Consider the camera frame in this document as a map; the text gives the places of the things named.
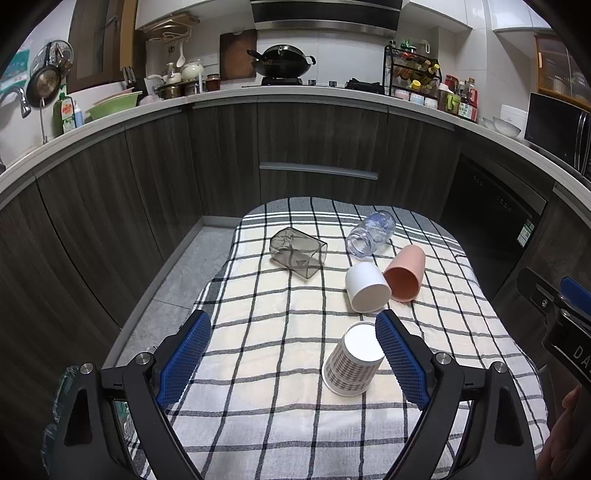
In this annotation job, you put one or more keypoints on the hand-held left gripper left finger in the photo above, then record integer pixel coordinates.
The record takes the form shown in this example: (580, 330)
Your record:
(184, 355)

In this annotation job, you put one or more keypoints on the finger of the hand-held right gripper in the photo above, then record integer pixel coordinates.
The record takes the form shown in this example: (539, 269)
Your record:
(538, 290)
(576, 295)

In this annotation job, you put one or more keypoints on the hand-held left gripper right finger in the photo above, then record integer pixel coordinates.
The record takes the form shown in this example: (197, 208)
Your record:
(400, 362)

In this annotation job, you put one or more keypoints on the plaid paper cup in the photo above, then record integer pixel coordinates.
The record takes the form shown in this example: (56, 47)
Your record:
(353, 362)

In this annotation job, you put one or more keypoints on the white cup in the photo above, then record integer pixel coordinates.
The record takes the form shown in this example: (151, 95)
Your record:
(367, 288)

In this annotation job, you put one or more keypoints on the pink cup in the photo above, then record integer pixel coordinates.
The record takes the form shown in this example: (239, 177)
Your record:
(406, 272)

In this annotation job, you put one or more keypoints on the grey transparent square cup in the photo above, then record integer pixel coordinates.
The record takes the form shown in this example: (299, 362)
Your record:
(295, 251)

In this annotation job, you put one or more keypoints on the person's right hand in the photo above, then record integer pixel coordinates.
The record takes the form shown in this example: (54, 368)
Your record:
(556, 445)

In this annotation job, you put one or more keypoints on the black dishwasher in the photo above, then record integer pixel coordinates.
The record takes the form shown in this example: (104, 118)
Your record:
(489, 221)

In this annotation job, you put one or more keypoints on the black white checked cloth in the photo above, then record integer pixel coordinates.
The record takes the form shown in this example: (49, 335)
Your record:
(277, 300)

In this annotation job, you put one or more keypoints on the clear glass jar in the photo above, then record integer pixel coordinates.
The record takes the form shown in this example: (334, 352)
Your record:
(371, 233)

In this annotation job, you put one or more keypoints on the black microwave oven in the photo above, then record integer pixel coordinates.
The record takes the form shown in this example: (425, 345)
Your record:
(556, 127)

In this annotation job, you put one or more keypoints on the white bowls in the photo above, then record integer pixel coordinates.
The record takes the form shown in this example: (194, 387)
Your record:
(505, 127)

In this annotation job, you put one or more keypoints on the white rice cooker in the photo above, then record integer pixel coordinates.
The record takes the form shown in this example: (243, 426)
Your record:
(512, 117)

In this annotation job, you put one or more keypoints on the dark sauce bottle red label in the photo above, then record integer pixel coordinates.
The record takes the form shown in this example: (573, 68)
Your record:
(470, 99)

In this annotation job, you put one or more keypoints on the green label bottle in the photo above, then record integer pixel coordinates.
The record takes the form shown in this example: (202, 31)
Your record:
(452, 104)

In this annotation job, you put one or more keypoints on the wooden glass-door cabinet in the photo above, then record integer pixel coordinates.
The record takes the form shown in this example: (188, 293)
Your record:
(561, 69)

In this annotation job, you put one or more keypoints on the black spice rack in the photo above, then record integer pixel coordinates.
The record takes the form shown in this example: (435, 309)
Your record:
(411, 74)

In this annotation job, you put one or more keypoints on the green basin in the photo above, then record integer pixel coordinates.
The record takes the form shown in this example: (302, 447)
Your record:
(113, 107)

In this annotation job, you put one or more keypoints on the blue bottle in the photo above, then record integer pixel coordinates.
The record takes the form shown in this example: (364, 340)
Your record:
(79, 115)

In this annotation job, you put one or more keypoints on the metal pot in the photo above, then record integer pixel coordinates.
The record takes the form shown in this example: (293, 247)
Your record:
(168, 91)

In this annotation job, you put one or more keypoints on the green dish soap bottle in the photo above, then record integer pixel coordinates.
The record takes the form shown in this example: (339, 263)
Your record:
(65, 115)

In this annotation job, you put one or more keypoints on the white pitcher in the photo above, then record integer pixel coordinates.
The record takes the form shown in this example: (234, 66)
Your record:
(153, 85)

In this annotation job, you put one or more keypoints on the brown jar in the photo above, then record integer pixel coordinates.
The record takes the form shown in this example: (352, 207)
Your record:
(213, 83)

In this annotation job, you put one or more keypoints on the knife block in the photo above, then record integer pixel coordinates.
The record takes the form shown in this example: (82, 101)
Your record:
(129, 81)

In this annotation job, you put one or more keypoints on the white teapot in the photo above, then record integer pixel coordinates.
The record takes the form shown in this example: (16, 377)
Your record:
(191, 71)

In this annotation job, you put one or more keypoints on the gas stove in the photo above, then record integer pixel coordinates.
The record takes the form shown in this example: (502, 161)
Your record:
(281, 82)

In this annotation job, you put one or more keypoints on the white ladle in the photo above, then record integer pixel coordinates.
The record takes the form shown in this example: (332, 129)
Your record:
(181, 57)

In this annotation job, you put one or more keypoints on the dark wooden cutting board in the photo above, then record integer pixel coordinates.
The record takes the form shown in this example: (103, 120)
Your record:
(233, 53)

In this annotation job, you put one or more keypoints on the hanging frying pan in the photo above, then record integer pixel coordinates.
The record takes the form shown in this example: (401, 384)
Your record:
(44, 83)

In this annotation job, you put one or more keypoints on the metal faucet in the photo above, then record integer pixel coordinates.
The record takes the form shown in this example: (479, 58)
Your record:
(16, 97)

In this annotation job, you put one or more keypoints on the black wok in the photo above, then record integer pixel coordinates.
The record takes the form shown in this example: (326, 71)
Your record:
(281, 62)

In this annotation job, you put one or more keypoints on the wooden hanging rack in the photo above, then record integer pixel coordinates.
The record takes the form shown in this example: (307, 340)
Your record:
(168, 25)

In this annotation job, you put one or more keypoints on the range hood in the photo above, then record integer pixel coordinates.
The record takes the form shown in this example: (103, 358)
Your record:
(323, 18)

